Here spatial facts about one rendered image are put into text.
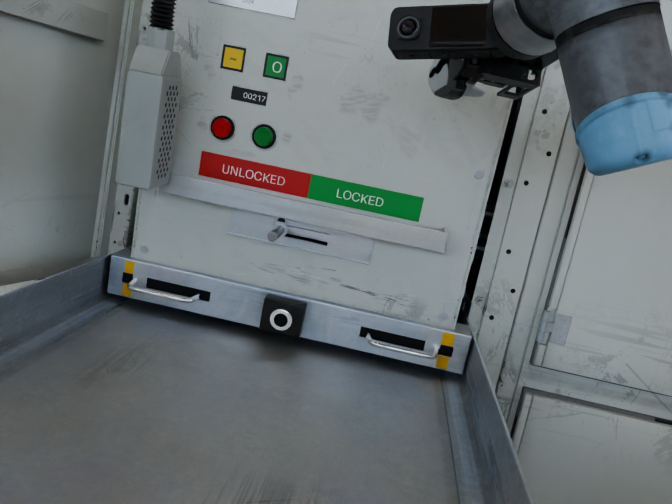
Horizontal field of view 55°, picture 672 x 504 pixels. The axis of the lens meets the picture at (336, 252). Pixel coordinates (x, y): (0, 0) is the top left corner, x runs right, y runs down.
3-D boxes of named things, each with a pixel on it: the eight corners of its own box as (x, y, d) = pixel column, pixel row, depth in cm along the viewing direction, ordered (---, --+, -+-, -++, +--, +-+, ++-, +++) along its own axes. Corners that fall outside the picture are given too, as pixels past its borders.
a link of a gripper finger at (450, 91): (444, 109, 74) (476, 86, 65) (431, 106, 74) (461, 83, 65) (450, 69, 74) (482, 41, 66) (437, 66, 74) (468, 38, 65)
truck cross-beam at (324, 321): (462, 374, 94) (472, 336, 92) (106, 292, 97) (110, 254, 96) (460, 361, 98) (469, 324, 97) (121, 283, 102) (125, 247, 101)
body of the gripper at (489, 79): (512, 104, 71) (573, 69, 59) (438, 87, 69) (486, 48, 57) (521, 37, 71) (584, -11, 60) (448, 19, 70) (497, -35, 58)
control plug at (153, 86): (149, 191, 83) (167, 50, 78) (113, 183, 83) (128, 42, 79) (171, 183, 90) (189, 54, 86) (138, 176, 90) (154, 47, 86)
